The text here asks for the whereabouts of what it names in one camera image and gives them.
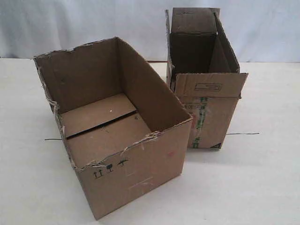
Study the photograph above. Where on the torn cardboard box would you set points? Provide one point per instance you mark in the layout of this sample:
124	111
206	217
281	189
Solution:
125	132

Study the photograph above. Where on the tall taped cardboard box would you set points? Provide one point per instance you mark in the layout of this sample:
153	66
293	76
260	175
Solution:
203	72

